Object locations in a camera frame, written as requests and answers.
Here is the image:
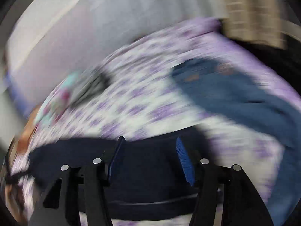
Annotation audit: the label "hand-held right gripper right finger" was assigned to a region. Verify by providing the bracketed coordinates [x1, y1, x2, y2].
[176, 137, 274, 226]

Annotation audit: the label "blue denim pants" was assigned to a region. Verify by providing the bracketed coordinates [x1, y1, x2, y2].
[171, 58, 301, 226]

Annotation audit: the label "purple floral bed sheet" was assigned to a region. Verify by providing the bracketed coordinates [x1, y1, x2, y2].
[9, 16, 301, 226]

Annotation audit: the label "beige woven basket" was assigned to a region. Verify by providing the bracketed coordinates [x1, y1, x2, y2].
[217, 0, 291, 49]

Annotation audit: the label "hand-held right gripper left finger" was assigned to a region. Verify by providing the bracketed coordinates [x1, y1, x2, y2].
[28, 136, 126, 226]

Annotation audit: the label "dark navy pants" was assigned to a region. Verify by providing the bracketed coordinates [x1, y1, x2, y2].
[28, 125, 224, 222]

